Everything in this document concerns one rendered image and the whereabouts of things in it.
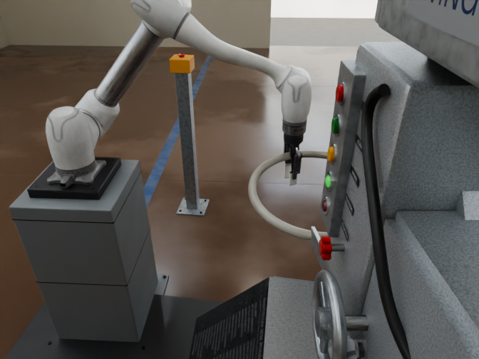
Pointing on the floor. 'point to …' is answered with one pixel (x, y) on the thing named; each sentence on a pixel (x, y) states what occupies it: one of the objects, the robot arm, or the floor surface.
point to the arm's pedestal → (93, 258)
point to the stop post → (187, 135)
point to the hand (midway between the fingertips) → (290, 174)
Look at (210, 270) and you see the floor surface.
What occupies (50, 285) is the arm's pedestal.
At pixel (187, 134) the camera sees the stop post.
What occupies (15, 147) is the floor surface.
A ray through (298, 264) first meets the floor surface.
